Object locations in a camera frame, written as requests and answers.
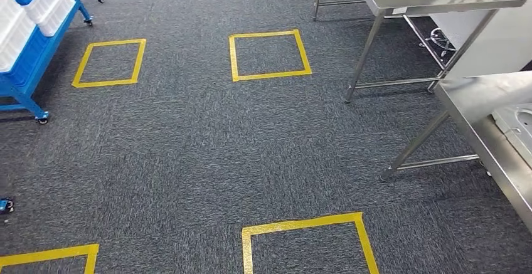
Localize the stainless steel workbench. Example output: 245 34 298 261
379 70 532 233

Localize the chrome stool base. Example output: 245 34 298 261
423 27 458 59

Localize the yellow floor tape square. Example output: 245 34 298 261
228 29 313 83
241 211 380 274
0 243 100 274

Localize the machined aluminium fixture plate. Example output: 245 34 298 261
492 103 532 169

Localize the white cabinet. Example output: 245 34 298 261
429 0 532 78

